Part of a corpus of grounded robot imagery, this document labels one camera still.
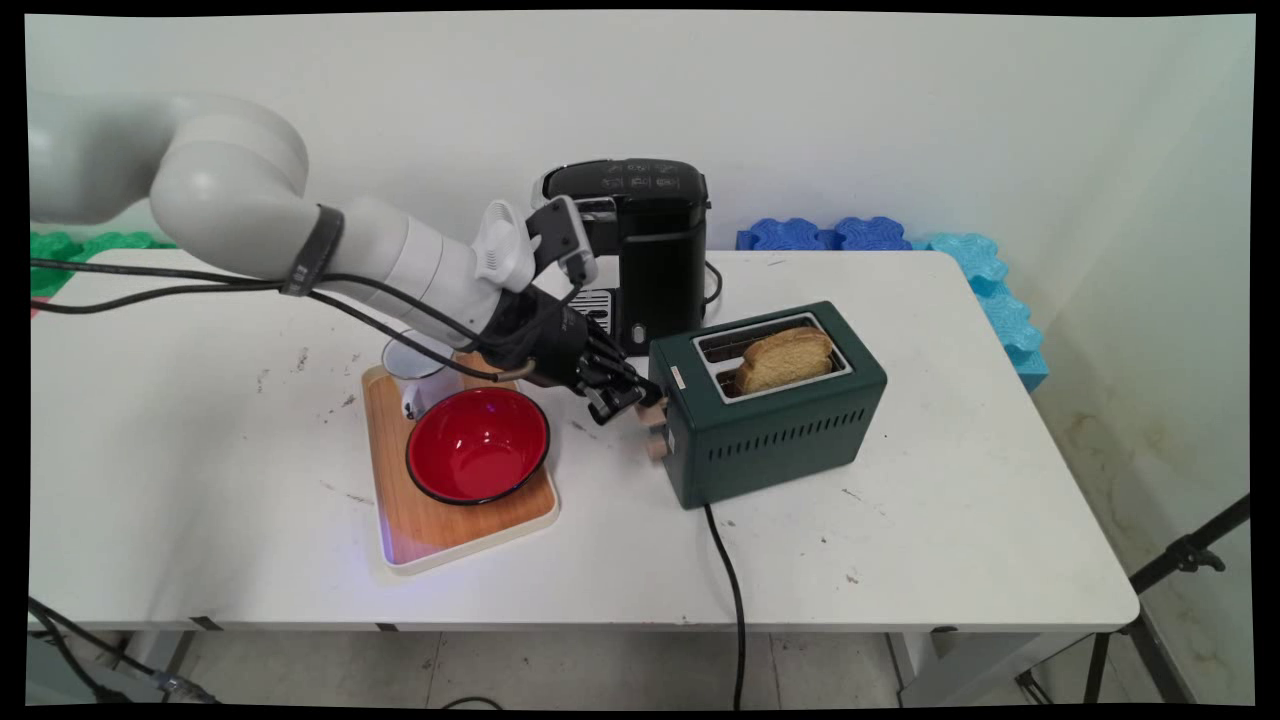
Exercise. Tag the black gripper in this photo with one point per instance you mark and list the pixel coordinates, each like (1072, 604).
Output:
(540, 335)

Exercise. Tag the beige toaster lever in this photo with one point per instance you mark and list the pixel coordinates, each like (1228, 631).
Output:
(655, 410)

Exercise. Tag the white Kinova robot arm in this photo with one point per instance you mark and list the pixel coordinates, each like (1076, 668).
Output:
(240, 190)

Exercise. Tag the beige toaster knob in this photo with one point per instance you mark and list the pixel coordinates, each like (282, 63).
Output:
(656, 447)

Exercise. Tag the black coffee machine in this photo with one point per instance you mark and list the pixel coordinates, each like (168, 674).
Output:
(655, 250)

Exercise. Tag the red bowl with black rim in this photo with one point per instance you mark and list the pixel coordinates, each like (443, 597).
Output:
(478, 445)

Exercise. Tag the toast slice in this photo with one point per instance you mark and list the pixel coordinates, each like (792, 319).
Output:
(785, 360)

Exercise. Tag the dark green toaster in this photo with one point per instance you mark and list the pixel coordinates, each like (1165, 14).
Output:
(780, 440)

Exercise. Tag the white enamel mug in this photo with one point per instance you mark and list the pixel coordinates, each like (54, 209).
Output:
(410, 360)

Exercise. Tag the wooden serving tray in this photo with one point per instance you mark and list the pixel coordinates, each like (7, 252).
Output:
(440, 530)

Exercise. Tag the cyan foam mat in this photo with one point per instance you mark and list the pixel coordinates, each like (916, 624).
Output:
(1005, 310)

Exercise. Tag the green foam mat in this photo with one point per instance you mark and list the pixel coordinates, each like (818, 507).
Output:
(60, 248)

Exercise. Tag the black tripod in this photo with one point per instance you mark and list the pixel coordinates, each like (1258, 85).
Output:
(1180, 560)

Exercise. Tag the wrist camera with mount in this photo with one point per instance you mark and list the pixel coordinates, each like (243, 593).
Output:
(545, 240)

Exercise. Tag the white table leg frame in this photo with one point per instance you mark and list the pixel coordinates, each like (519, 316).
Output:
(960, 665)
(150, 660)

